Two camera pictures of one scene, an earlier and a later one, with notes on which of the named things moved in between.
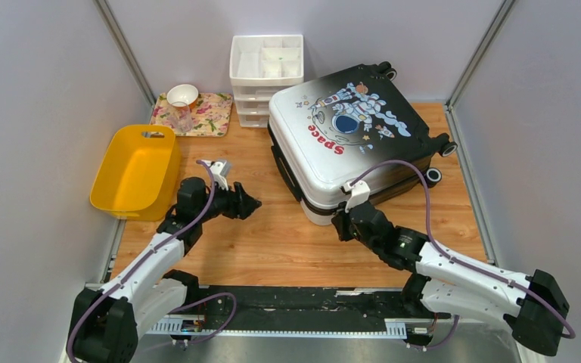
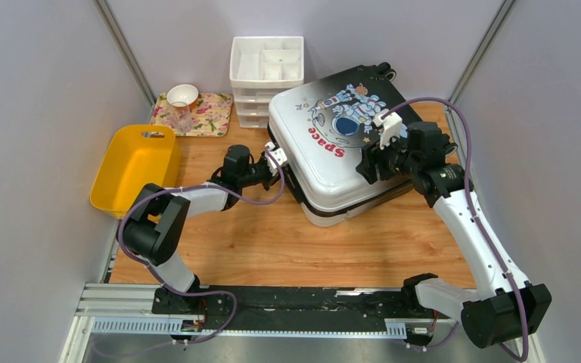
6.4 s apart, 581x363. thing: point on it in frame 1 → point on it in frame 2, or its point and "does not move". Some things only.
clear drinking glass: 181,118 does not move
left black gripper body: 224,204 → 259,174
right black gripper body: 346,232 → 393,159
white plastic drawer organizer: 260,64 does not move
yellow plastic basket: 138,176 does not move
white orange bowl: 183,95 does not move
